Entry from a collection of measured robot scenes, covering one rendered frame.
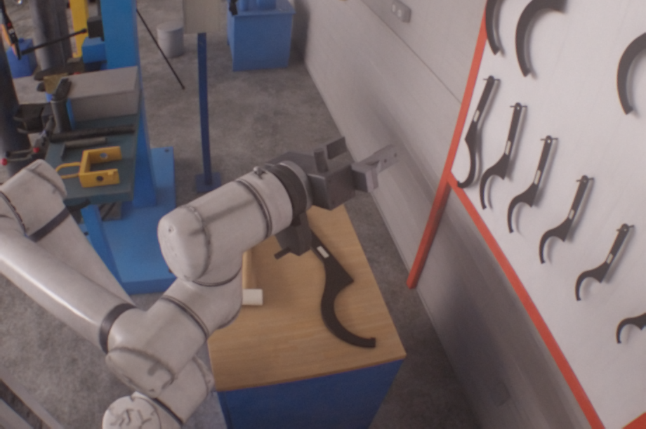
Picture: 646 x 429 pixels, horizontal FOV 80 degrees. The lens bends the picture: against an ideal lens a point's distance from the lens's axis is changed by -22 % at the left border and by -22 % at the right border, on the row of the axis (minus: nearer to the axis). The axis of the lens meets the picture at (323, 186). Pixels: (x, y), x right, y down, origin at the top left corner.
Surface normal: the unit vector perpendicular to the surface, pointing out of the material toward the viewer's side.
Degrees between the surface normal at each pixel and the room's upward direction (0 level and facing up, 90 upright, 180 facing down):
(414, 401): 0
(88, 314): 29
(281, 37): 90
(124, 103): 90
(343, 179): 68
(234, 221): 45
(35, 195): 54
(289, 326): 0
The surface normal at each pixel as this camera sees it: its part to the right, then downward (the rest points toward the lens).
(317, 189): -0.71, 0.40
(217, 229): 0.56, -0.18
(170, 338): 0.63, -0.35
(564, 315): -0.96, 0.11
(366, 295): 0.09, -0.76
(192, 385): 0.76, -0.17
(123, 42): 0.26, 0.65
